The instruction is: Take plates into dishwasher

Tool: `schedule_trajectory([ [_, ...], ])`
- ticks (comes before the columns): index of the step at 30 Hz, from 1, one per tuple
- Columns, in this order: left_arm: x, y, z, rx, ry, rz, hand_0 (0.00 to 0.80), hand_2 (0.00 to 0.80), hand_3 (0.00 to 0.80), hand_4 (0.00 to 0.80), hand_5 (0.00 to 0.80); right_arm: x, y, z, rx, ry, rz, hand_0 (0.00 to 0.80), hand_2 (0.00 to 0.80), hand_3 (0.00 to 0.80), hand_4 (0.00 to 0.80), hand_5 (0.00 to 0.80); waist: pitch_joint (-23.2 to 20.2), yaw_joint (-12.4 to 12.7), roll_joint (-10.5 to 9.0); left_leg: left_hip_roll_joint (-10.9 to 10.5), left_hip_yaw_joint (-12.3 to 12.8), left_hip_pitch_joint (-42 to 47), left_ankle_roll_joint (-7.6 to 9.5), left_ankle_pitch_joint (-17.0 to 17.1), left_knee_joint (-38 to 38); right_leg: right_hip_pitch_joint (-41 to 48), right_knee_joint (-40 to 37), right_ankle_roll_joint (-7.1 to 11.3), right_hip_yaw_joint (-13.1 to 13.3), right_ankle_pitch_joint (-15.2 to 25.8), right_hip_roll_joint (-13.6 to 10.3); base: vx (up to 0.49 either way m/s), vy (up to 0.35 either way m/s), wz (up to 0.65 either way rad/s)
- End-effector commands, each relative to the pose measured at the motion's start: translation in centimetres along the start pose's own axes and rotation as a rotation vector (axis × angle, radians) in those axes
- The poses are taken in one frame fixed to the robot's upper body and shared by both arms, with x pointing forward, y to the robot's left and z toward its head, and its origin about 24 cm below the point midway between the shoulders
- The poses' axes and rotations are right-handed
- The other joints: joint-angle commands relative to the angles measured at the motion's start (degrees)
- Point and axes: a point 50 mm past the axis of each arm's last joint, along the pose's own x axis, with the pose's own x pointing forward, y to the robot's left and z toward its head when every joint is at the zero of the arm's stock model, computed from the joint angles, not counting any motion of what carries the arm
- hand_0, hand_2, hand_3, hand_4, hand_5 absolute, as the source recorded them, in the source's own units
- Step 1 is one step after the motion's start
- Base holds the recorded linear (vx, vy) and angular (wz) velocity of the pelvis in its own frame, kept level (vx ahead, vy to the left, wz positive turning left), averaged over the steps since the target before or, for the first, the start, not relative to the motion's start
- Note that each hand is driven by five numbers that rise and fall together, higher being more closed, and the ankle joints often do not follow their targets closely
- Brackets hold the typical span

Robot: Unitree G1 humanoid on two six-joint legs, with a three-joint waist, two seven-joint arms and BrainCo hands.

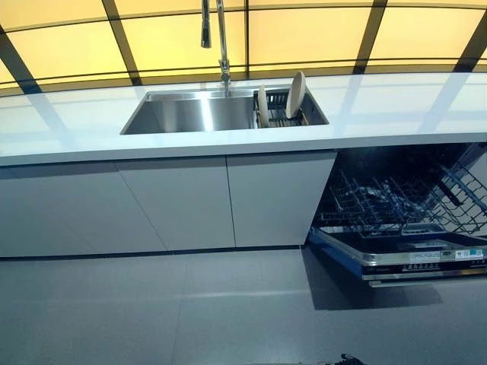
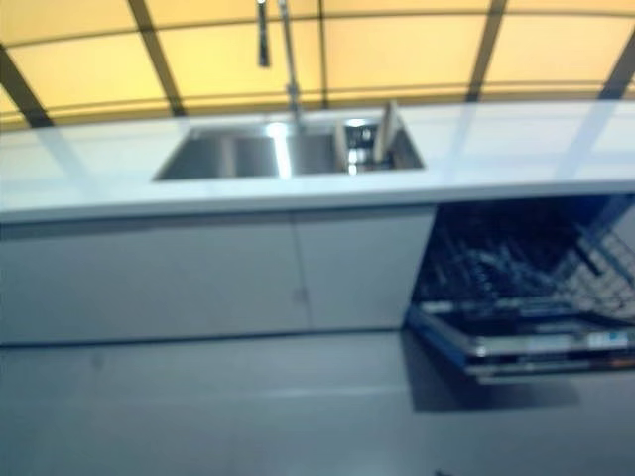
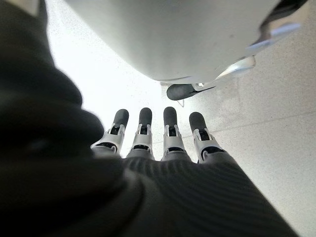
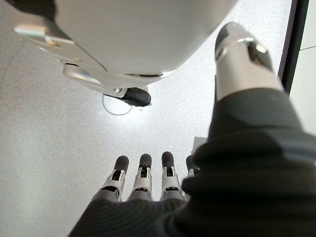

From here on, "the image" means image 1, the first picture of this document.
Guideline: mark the beige deep ceramic plate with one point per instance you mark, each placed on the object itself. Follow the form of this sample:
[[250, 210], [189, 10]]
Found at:
[[295, 95]]

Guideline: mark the black dish drying rack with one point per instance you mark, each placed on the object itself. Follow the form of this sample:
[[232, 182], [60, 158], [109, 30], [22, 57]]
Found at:
[[275, 99]]

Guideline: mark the stainless steel kitchen sink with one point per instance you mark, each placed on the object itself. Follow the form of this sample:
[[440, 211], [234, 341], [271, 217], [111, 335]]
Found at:
[[190, 114]]

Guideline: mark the chrome pull-down faucet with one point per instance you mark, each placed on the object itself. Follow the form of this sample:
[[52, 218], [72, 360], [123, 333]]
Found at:
[[222, 45]]

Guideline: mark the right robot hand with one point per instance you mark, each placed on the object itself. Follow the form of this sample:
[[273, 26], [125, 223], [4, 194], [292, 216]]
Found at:
[[350, 360]]

